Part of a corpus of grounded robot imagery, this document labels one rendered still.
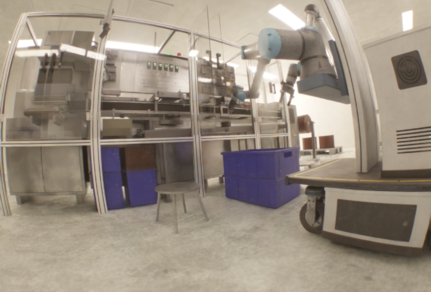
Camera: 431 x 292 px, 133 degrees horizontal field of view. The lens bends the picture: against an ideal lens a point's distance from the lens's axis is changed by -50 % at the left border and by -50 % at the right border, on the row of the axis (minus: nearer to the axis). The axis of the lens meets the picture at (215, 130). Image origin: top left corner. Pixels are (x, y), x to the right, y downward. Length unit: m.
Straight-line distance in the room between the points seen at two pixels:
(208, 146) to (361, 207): 1.83
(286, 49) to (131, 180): 1.48
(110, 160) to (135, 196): 0.37
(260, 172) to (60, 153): 1.77
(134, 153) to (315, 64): 1.46
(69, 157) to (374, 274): 2.15
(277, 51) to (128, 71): 1.82
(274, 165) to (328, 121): 5.00
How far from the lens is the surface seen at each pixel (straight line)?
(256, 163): 1.42
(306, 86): 0.87
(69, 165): 1.90
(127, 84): 2.26
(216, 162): 2.28
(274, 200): 1.39
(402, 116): 0.77
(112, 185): 1.65
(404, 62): 0.80
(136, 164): 1.65
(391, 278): 0.80
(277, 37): 0.85
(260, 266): 0.81
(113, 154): 1.62
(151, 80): 2.34
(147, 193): 1.71
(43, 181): 1.99
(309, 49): 0.92
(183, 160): 2.05
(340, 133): 6.08
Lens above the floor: 0.51
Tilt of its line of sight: 4 degrees up
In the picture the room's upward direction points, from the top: 4 degrees counter-clockwise
